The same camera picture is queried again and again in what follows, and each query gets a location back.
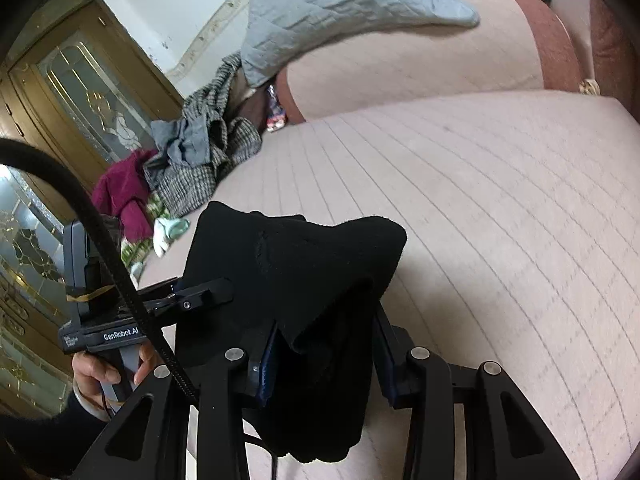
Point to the green patterned cloth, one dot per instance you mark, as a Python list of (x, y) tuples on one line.
[(142, 245)]

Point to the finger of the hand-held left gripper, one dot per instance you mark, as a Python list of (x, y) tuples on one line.
[(200, 296), (160, 292)]

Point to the grey quilted blanket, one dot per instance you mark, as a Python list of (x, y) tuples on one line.
[(340, 5)]

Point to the black pants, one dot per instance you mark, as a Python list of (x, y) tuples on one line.
[(300, 270)]

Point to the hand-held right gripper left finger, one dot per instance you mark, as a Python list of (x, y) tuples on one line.
[(267, 370)]

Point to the maroon garment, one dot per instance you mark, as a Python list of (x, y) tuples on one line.
[(125, 185)]

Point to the mint green cloth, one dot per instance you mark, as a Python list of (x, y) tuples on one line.
[(178, 227)]

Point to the white cloth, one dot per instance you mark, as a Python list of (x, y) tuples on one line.
[(161, 237)]

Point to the brown cloth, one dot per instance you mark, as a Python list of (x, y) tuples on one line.
[(252, 107)]

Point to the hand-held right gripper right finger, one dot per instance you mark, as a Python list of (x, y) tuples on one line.
[(387, 365)]

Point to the colourful packet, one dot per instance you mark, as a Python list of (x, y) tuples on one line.
[(275, 110)]

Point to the grey shirt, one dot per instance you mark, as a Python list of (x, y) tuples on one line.
[(182, 142)]

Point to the person's left hand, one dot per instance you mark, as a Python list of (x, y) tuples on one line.
[(87, 370)]

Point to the person's left forearm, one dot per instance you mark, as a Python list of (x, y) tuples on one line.
[(50, 435)]

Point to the gold patterned glass door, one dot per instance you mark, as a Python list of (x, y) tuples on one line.
[(30, 270)]

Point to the pink quilted sofa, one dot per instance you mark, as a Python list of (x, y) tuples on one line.
[(475, 210)]

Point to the checked tweed garment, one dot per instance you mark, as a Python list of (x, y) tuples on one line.
[(200, 185)]

